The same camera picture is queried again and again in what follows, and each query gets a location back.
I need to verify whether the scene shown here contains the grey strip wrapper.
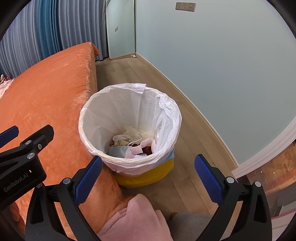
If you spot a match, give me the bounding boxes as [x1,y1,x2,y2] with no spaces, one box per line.
[107,146,129,158]

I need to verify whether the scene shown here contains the yellow trash bin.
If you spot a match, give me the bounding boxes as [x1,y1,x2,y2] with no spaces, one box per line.
[113,158,174,189]

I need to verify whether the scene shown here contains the crumpled beige paper trash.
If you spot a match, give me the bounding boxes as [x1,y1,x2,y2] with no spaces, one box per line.
[112,126,153,147]

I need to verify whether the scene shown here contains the white trash bag liner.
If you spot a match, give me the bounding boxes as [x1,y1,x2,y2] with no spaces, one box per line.
[78,83,182,175]

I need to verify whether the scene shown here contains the pink bed sheet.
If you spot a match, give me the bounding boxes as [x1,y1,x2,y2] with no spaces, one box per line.
[0,79,14,99]

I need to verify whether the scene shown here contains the small plush toy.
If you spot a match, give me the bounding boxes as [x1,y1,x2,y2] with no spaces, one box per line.
[0,74,11,83]

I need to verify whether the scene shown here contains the orange plush bed blanket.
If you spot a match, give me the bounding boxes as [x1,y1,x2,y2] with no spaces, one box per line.
[1,42,128,233]

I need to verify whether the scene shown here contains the grey trousers leg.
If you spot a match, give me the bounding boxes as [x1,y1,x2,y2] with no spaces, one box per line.
[168,212,212,241]

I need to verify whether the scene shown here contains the pink sleeve clothing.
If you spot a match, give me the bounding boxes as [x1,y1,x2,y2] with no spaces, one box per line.
[98,194,173,241]

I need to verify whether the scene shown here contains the grey blue curtain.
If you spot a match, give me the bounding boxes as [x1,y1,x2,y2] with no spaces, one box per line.
[1,1,108,77]

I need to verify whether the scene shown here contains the red snack wrapper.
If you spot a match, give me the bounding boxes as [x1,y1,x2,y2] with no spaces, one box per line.
[142,146,152,156]

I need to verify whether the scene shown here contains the white baseboard trim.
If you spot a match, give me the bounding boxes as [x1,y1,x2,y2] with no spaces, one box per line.
[136,53,238,171]

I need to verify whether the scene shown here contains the white door frame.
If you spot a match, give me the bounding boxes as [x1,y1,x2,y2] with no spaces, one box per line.
[232,118,296,178]

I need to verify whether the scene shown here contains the standing mirror gold frame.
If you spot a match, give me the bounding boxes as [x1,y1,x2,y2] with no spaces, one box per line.
[106,0,136,60]

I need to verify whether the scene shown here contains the brown wall switch panel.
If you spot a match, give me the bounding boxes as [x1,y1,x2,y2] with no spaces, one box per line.
[175,2,196,12]

